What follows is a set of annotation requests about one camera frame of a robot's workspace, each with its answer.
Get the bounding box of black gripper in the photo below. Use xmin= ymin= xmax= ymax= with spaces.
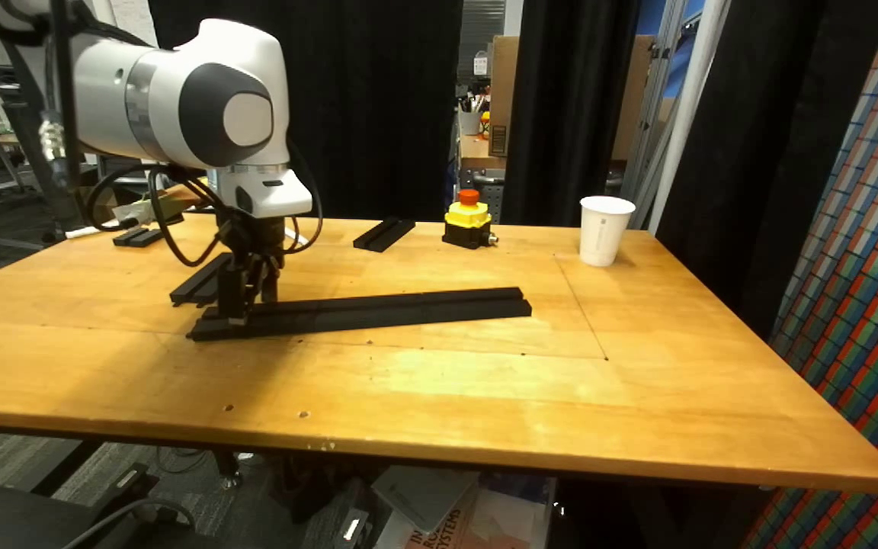
xmin=210 ymin=164 xmax=313 ymax=324

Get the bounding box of long black rail block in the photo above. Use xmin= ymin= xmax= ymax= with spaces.
xmin=171 ymin=252 xmax=231 ymax=304

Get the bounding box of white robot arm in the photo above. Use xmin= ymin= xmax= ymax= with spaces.
xmin=0 ymin=0 xmax=313 ymax=329

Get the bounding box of small black block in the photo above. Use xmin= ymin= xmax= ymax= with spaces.
xmin=113 ymin=227 xmax=165 ymax=248

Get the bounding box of yellow emergency stop button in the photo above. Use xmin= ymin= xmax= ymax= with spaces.
xmin=444 ymin=188 xmax=495 ymax=249

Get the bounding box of white paper cup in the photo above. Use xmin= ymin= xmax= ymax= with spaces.
xmin=580 ymin=196 xmax=634 ymax=264

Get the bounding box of spare flat black rail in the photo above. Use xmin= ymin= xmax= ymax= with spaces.
xmin=355 ymin=217 xmax=415 ymax=252

